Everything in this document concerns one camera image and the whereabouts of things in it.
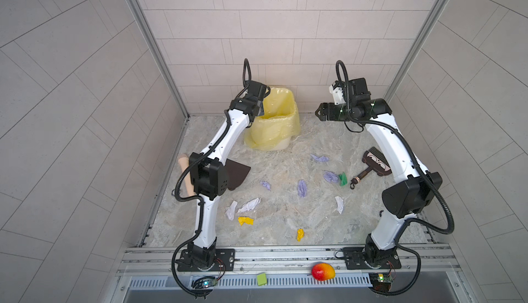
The yellow paper scrap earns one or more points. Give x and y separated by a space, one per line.
245 220
300 235

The green paper scrap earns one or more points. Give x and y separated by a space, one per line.
343 180

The purple paper scrap far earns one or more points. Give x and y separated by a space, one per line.
320 159

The dark brown dustpan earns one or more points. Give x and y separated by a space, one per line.
237 173

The small purple paper scrap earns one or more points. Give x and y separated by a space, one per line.
266 185

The yellow bagged trash bin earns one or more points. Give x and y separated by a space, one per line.
280 123

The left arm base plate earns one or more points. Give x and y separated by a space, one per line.
225 258

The green foam cube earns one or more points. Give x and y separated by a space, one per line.
262 279

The red yellow toy mango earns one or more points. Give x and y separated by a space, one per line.
323 272

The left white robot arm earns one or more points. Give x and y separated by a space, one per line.
206 177

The purple paper scrap centre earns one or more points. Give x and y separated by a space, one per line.
302 188

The vertical aluminium corner post right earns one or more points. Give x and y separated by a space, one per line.
427 27

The vertical aluminium corner post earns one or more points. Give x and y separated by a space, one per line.
149 38
427 27

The white paper scrap right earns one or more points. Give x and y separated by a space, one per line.
340 204

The yellow paper scrap left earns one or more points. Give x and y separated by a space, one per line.
245 220

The white paper scrap left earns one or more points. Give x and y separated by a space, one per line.
230 211

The yellow paper scrap front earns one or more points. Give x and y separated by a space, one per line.
300 235

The white paper scrap long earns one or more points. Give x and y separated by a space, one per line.
249 206

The left circuit board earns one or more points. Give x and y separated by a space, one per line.
204 283

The aluminium rail frame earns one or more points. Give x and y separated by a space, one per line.
291 266

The purple paper scrap right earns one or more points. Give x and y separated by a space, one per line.
331 177

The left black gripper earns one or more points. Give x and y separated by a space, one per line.
259 107

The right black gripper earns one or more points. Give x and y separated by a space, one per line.
331 111

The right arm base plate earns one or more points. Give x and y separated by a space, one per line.
354 257

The right circuit board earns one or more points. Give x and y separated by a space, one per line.
381 282

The brown hand brush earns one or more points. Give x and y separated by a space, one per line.
376 162

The vertical aluminium corner post left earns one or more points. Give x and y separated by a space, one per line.
149 38

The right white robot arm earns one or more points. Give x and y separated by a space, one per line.
415 186

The circuit board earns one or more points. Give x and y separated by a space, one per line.
204 283
381 282

